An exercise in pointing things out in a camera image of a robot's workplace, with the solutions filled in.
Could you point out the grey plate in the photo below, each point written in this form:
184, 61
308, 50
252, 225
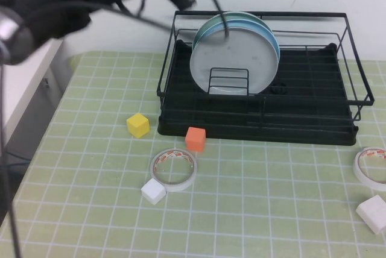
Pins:
235, 59

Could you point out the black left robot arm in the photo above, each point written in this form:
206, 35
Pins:
45, 14

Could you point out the green plate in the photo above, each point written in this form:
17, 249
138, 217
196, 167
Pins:
241, 15

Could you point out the light blue plate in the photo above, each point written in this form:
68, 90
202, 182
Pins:
273, 41

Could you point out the yellow cube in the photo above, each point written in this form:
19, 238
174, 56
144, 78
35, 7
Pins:
138, 127

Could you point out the orange cube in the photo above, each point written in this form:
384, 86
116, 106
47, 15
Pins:
195, 143

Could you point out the metal cabinet latch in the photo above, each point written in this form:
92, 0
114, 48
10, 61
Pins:
46, 83

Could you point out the white side cabinet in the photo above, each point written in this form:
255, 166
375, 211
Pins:
30, 74

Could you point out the black plastic drip tray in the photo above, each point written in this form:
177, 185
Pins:
301, 119

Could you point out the white tape roll red print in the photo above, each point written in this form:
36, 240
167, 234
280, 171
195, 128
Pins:
178, 187
359, 173

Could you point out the small white cube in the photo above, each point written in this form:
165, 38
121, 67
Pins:
153, 193

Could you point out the green checked tablecloth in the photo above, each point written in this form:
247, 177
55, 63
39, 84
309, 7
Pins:
90, 209

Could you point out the white rectangular block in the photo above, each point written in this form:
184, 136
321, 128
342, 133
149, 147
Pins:
372, 212

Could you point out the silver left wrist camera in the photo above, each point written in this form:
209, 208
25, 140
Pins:
7, 29

